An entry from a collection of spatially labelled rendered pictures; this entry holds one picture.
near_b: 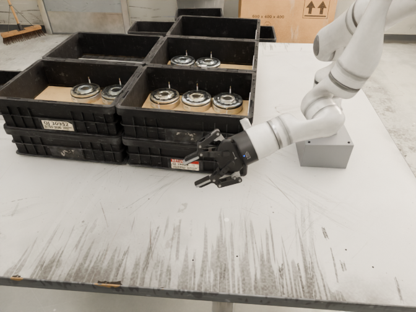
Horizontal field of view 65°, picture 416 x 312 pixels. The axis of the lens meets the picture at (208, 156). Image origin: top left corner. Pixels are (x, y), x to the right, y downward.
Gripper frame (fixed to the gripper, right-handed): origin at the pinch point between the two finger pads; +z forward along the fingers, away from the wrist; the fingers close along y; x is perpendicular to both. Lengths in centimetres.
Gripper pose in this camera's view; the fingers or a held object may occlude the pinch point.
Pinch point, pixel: (195, 171)
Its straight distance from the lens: 75.0
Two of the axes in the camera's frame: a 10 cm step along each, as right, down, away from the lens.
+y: 4.2, 8.4, 3.5
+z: -9.0, 4.2, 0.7
